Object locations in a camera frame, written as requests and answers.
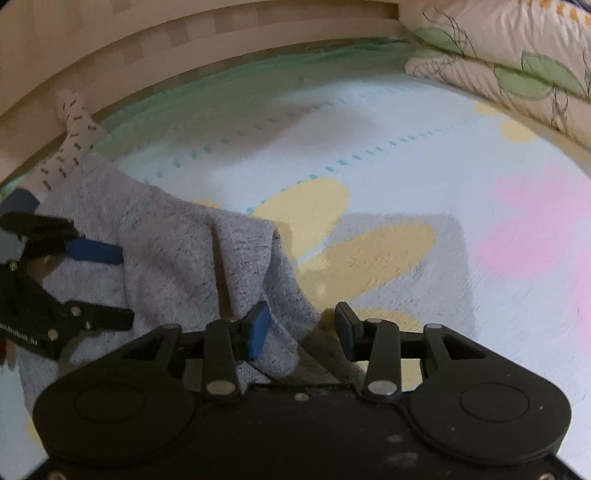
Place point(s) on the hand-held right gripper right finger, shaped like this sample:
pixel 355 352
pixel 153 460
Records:
pixel 346 332

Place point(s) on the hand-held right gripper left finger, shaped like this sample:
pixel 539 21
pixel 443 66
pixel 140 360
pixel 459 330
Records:
pixel 258 332

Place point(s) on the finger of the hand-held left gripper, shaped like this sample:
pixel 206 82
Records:
pixel 94 251
pixel 101 316

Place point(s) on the grey pants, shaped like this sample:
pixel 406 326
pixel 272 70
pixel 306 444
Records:
pixel 184 249

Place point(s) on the person's blue trouser leg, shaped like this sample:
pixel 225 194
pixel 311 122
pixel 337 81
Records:
pixel 21 203

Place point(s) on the white patterned sock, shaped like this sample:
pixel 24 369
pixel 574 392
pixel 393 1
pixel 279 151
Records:
pixel 69 147

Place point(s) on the floral pastel bed sheet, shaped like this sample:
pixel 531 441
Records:
pixel 392 152

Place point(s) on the floral pillow with green leaves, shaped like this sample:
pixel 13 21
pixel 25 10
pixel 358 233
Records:
pixel 485 78

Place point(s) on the white wooden bed frame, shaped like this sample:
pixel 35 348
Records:
pixel 138 50

